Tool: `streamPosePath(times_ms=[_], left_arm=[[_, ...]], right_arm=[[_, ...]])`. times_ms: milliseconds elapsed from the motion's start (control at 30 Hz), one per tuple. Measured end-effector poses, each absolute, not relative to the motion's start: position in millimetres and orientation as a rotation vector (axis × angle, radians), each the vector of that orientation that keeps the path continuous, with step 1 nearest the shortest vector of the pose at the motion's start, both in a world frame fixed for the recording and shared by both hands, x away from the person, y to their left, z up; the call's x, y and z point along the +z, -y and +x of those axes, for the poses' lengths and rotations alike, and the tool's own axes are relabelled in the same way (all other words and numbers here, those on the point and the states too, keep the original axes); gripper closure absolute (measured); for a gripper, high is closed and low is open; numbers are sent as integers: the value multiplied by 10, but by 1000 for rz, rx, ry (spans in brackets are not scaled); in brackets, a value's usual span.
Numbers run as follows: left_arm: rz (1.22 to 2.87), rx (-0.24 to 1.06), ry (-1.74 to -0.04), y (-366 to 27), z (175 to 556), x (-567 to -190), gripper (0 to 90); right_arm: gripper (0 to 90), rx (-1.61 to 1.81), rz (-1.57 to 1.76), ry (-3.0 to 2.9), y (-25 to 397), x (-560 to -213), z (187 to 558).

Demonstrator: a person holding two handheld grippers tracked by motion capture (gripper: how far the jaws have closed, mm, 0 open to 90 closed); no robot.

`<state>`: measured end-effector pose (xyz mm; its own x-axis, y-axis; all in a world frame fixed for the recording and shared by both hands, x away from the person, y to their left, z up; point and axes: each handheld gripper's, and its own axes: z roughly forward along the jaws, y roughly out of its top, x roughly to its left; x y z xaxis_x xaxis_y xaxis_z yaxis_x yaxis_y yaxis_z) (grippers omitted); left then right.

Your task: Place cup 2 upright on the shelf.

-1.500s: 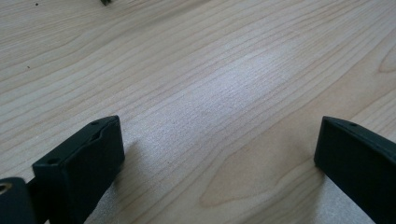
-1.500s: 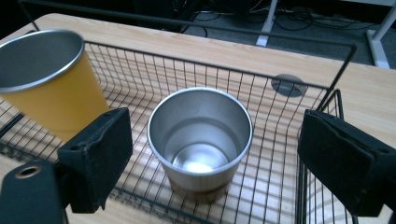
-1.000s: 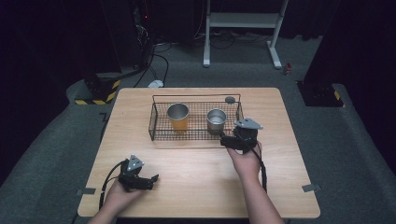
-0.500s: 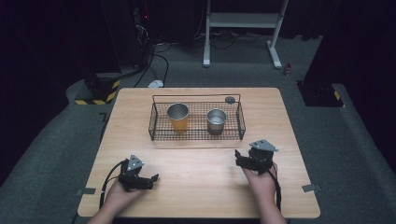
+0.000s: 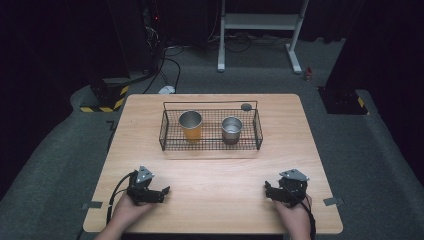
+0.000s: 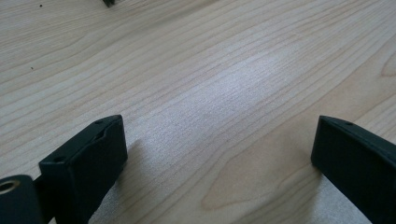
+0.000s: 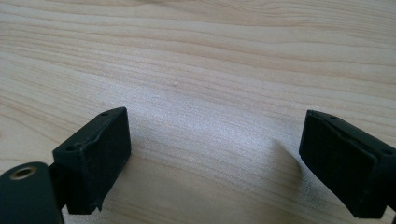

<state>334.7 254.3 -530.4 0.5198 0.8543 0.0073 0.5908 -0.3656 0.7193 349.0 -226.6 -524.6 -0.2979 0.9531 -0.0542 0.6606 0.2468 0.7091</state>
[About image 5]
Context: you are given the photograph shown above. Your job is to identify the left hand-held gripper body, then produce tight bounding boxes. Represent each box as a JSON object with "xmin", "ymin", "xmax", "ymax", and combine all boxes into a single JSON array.
[{"xmin": 126, "ymin": 165, "xmax": 158, "ymax": 206}]

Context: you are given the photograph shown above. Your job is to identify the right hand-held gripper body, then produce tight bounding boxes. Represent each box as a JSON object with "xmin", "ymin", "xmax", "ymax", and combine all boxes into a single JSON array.
[{"xmin": 275, "ymin": 168, "xmax": 311, "ymax": 209}]

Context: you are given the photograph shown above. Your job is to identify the black wire basket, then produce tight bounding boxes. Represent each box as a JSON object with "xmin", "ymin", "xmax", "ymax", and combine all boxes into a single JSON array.
[{"xmin": 158, "ymin": 100, "xmax": 265, "ymax": 152}]

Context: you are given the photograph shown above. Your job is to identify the silver metal cup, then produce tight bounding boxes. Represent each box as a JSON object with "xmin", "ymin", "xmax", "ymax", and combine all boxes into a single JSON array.
[{"xmin": 220, "ymin": 115, "xmax": 244, "ymax": 146}]

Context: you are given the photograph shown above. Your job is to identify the yellow metal cup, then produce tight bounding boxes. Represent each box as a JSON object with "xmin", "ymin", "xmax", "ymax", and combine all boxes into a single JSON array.
[{"xmin": 177, "ymin": 109, "xmax": 204, "ymax": 143}]

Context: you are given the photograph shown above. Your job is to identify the person's left hand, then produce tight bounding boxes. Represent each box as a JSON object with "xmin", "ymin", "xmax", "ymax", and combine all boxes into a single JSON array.
[{"xmin": 111, "ymin": 193, "xmax": 156, "ymax": 232}]

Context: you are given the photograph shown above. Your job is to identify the person's right hand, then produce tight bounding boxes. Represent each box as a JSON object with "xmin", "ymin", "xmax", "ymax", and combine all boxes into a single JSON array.
[{"xmin": 273, "ymin": 194, "xmax": 314, "ymax": 236}]

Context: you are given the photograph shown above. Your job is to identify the grey tape strip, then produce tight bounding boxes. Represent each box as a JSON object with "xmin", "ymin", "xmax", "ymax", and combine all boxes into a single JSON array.
[
  {"xmin": 322, "ymin": 196, "xmax": 346, "ymax": 207},
  {"xmin": 81, "ymin": 200, "xmax": 104, "ymax": 211}
]

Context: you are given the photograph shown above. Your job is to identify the black yellow striped base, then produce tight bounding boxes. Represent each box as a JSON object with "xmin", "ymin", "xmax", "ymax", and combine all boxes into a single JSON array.
[{"xmin": 79, "ymin": 77, "xmax": 130, "ymax": 114}]

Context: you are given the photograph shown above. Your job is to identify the black base with yellow mark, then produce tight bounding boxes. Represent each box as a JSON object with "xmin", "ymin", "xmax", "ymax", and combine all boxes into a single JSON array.
[{"xmin": 317, "ymin": 85, "xmax": 371, "ymax": 116}]

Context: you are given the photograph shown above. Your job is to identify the dark equipment rack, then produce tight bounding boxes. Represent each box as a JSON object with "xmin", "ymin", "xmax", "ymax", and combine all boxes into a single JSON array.
[{"xmin": 109, "ymin": 0, "xmax": 168, "ymax": 76}]

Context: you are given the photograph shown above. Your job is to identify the white metal stand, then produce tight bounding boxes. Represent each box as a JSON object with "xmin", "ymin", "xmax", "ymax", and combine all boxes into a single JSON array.
[{"xmin": 217, "ymin": 0, "xmax": 310, "ymax": 75}]

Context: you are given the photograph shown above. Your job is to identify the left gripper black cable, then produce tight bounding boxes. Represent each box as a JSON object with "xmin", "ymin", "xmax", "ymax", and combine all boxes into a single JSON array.
[{"xmin": 105, "ymin": 170, "xmax": 138, "ymax": 225}]

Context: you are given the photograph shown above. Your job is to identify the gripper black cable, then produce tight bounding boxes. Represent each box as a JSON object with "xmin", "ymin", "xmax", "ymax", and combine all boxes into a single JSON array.
[
  {"xmin": 105, "ymin": 170, "xmax": 138, "ymax": 225},
  {"xmin": 299, "ymin": 195, "xmax": 317, "ymax": 240}
]

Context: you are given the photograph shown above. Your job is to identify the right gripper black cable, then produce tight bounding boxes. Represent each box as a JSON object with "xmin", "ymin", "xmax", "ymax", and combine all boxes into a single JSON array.
[{"xmin": 299, "ymin": 195, "xmax": 317, "ymax": 240}]

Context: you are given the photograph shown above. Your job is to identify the black floor cables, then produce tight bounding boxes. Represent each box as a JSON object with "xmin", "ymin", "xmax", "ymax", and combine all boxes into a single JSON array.
[{"xmin": 142, "ymin": 31, "xmax": 291, "ymax": 95}]

